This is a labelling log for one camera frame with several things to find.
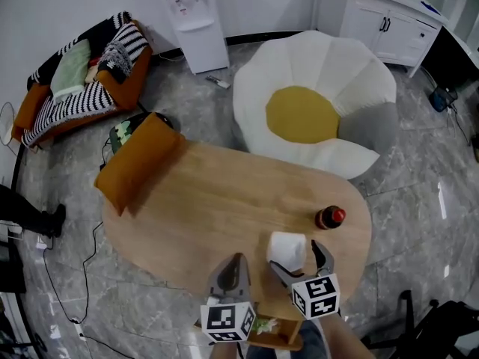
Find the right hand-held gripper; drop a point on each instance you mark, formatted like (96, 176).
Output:
(318, 295)

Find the black office chair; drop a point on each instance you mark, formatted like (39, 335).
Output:
(430, 327)

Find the white water dispenser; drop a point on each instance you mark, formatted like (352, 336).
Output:
(196, 21)

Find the dark bottle with red cap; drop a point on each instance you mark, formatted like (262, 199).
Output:
(329, 217)

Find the white flower-shaped beanbag chair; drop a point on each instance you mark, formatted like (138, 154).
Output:
(318, 73)

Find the person's right forearm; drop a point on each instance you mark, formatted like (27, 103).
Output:
(344, 339)

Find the white power strip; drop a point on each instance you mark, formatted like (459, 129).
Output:
(78, 327)

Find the white tissue roll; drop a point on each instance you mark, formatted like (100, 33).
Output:
(286, 249)

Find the green and white packet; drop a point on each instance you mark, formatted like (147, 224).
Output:
(266, 324)

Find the black and white striped blanket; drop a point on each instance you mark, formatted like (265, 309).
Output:
(86, 101)

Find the orange sofa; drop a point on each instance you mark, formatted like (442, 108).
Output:
(131, 84)

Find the light green pillow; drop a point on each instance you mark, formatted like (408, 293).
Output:
(71, 69)

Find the orange armchair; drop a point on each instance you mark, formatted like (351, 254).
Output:
(138, 159)

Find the wooden table top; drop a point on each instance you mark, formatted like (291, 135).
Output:
(224, 215)

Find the remote control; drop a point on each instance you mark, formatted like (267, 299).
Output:
(218, 82)

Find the blue waste bin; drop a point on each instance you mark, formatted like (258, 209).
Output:
(442, 99)

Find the white standing fan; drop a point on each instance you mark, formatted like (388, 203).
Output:
(5, 123)

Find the white cabinet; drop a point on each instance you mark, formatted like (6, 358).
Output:
(385, 24)

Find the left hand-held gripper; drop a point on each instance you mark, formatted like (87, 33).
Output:
(226, 320)

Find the person's legs in jeans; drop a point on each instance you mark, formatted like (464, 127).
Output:
(310, 344)

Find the fuzzy black and white cushion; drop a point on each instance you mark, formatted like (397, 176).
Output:
(116, 60)

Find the green camouflage bag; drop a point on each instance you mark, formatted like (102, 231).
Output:
(121, 133)

